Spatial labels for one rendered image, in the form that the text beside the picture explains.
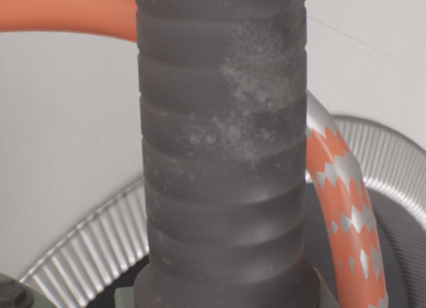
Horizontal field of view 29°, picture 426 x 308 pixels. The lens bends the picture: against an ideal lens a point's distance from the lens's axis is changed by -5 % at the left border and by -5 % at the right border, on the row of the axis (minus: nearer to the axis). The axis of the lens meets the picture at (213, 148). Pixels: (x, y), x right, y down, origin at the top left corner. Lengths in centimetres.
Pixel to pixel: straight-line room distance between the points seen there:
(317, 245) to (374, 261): 51
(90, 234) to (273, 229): 20
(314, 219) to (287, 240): 51
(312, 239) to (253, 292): 55
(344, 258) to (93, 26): 9
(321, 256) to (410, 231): 14
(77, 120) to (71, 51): 3
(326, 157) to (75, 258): 17
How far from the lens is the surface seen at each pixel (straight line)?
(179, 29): 16
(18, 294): 23
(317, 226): 70
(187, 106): 16
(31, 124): 34
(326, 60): 47
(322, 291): 20
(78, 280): 37
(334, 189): 22
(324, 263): 74
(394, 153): 53
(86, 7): 22
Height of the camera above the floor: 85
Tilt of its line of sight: 27 degrees down
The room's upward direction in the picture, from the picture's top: 136 degrees counter-clockwise
